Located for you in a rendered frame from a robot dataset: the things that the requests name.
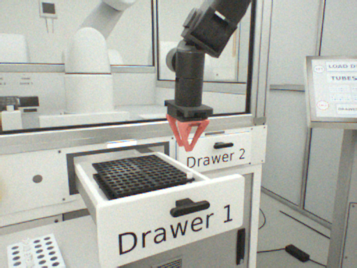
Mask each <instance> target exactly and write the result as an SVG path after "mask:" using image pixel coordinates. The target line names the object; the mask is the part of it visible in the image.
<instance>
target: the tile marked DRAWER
mask: <svg viewBox="0 0 357 268"><path fill-rule="evenodd" d="M335 105H336V114H341V115H357V104H353V103H336V104H335Z"/></svg>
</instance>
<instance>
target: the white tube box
mask: <svg viewBox="0 0 357 268"><path fill-rule="evenodd" d="M29 243H30V245H31V250H29V251H26V252H24V251H23V243H22V242H20V243H18V244H11V245H9V246H7V251H8V268H27V267H26V261H25V257H24V256H25V254H26V253H33V261H34V267H32V268H66V266H65V264H64V262H63V257H62V256H61V252H60V251H59V247H58V244H57V242H56V240H55V238H54V233H52V234H48V235H45V236H43V237H39V238H33V239H30V240H29Z"/></svg>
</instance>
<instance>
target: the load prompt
mask: <svg viewBox="0 0 357 268"><path fill-rule="evenodd" d="M326 72H357V61H326Z"/></svg>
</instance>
